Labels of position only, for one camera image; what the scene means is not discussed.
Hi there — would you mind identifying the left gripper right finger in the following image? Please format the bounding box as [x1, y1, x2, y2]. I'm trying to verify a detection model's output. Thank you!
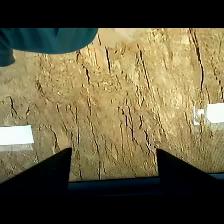
[156, 148, 224, 197]

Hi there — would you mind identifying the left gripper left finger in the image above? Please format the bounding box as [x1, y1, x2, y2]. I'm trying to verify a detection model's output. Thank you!
[0, 147, 73, 197]

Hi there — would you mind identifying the teal garment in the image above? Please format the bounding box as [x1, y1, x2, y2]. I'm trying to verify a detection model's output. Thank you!
[0, 27, 100, 68]

